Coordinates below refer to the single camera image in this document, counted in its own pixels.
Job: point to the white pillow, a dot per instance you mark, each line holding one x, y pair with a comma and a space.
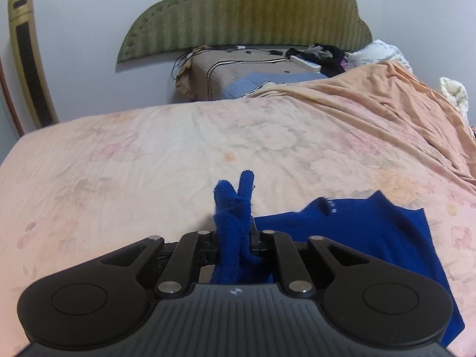
383, 52

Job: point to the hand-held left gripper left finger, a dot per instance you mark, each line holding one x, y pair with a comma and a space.
186, 256

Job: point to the pink floral bed sheet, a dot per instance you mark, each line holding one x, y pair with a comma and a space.
148, 156

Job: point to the brown striped pillow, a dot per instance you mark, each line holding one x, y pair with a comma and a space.
241, 65

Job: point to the blue knit sweater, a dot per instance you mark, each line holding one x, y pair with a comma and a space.
353, 227

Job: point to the pile of dark clothes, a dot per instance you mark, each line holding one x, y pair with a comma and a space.
331, 57

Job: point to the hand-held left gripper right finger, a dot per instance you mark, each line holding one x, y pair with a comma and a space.
284, 256

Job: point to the cream crumpled cloth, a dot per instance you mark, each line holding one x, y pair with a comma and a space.
453, 91

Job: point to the gold tower air conditioner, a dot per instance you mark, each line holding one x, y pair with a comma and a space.
31, 63

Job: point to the light blue towel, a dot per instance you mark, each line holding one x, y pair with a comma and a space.
256, 81

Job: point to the orange blanket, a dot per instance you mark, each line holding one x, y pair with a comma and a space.
372, 96

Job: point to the white power strip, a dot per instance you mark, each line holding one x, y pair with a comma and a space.
305, 63

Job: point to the green striped headboard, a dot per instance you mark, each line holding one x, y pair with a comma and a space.
241, 7

